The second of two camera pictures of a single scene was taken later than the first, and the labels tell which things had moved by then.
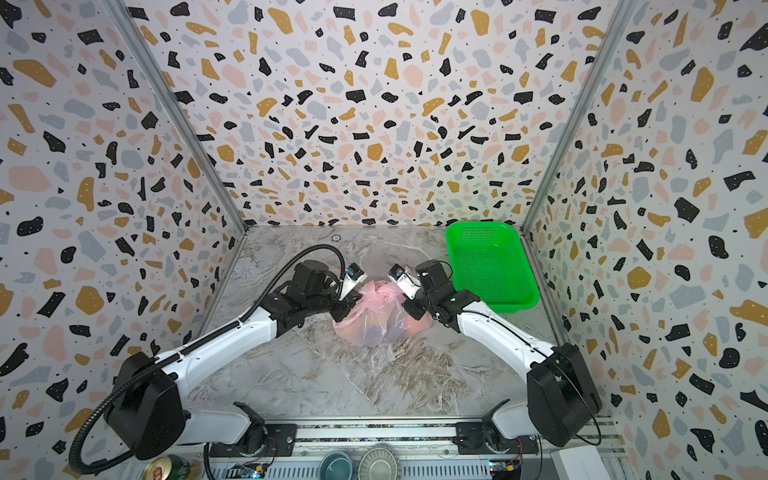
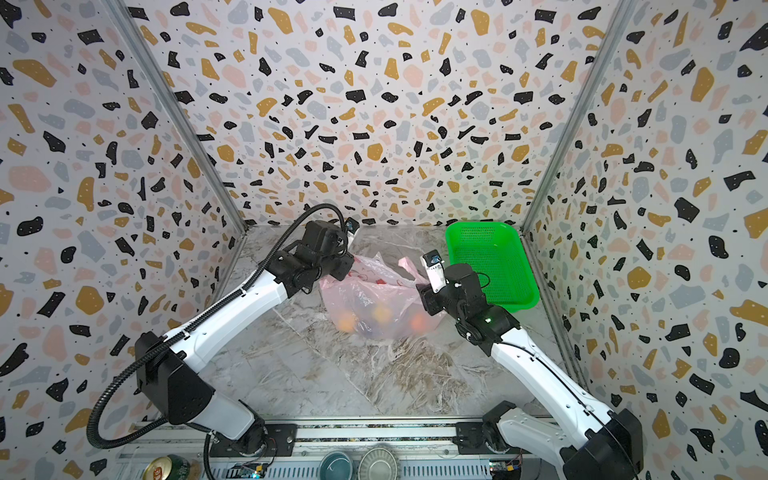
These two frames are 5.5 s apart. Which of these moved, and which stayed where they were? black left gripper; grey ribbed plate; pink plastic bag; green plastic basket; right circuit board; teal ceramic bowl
Moved: black left gripper; pink plastic bag
Stayed: teal ceramic bowl; green plastic basket; right circuit board; grey ribbed plate
